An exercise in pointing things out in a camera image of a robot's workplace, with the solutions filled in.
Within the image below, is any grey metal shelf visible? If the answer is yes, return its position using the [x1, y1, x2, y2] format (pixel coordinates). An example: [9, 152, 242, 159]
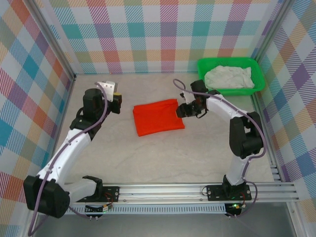
[24, 204, 304, 237]

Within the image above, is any orange mesh t-shirt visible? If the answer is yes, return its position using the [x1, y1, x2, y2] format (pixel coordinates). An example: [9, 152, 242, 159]
[132, 98, 186, 137]

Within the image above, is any white slotted cable duct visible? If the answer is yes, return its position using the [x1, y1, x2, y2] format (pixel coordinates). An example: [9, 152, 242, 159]
[39, 203, 227, 215]

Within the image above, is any white crumpled t-shirt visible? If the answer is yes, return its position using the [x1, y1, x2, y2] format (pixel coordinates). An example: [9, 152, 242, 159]
[203, 65, 255, 89]

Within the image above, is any aluminium frame post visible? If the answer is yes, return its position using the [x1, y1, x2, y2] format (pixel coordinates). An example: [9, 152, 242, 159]
[26, 0, 77, 82]
[253, 0, 296, 65]

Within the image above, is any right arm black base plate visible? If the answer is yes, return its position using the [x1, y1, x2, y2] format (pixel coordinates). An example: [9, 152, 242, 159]
[206, 184, 252, 202]

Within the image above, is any aluminium mounting rail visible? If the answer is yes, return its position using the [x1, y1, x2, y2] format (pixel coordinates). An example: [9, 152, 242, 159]
[26, 182, 300, 205]

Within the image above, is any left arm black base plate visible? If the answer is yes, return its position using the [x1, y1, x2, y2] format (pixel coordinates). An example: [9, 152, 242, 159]
[81, 185, 121, 203]

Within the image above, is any green plastic basket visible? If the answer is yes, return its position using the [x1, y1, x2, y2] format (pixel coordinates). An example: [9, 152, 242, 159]
[197, 57, 266, 97]

